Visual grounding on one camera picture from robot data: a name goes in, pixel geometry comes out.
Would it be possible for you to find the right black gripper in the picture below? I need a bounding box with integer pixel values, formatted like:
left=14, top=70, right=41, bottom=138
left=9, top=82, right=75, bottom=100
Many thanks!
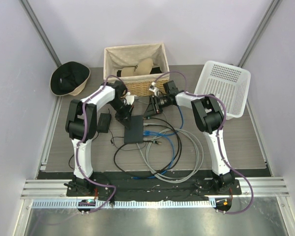
left=144, top=95, right=170, bottom=118

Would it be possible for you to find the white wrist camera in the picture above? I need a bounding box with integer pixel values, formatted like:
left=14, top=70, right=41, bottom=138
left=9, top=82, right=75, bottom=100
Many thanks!
left=125, top=92, right=136, bottom=105
left=149, top=82, right=159, bottom=96

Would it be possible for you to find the wicker basket with liner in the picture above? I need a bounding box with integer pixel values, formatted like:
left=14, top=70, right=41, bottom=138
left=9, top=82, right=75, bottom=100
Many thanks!
left=103, top=43, right=170, bottom=96

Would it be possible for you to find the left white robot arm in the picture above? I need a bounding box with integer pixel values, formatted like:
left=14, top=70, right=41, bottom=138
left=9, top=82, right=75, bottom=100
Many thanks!
left=65, top=79, right=133, bottom=196

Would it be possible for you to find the beige cap in basket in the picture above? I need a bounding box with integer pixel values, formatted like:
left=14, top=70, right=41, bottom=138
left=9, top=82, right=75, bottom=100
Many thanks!
left=120, top=58, right=153, bottom=77

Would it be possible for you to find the white slotted cable duct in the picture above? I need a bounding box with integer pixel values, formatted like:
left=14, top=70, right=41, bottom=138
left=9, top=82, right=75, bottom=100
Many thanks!
left=32, top=198, right=216, bottom=209

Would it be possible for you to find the black and beige bucket hat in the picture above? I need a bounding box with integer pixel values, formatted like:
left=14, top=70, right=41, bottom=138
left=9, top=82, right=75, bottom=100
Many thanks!
left=50, top=61, right=91, bottom=96

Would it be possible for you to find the blue ethernet cable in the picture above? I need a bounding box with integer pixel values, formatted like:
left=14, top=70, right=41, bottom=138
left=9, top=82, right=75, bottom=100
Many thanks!
left=131, top=134, right=181, bottom=179
left=144, top=105, right=185, bottom=137

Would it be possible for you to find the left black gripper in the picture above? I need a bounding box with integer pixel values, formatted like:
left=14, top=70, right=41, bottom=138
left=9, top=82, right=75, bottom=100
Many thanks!
left=109, top=100, right=135, bottom=130

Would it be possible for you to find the black network switch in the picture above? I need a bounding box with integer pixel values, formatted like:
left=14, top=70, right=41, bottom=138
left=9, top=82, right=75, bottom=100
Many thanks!
left=124, top=115, right=144, bottom=144

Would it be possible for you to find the grey ethernet cable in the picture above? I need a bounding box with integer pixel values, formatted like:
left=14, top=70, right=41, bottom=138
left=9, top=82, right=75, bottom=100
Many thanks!
left=134, top=97, right=205, bottom=183

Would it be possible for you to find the black braided ethernet cable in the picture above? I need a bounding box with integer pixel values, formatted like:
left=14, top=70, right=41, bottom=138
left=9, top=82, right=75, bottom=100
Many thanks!
left=144, top=117, right=185, bottom=173

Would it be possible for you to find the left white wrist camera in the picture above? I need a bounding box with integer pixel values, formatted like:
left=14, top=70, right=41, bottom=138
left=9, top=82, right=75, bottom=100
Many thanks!
left=125, top=92, right=136, bottom=105

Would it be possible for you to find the white plastic perforated basket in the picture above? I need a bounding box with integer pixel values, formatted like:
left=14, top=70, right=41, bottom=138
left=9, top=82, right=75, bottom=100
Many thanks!
left=194, top=60, right=251, bottom=120

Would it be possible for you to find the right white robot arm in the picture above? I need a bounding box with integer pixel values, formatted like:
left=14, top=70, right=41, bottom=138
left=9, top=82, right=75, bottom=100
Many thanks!
left=144, top=81, right=235, bottom=194

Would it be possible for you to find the black power adapter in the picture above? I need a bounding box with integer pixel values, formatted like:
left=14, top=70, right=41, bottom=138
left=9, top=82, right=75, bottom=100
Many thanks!
left=97, top=113, right=112, bottom=133

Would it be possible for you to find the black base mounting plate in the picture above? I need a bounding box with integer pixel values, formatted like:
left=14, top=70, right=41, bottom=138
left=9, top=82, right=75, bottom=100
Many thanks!
left=37, top=168, right=271, bottom=201

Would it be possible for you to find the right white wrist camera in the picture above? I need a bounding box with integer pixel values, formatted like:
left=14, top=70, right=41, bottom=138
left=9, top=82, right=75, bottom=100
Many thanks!
left=149, top=82, right=159, bottom=96

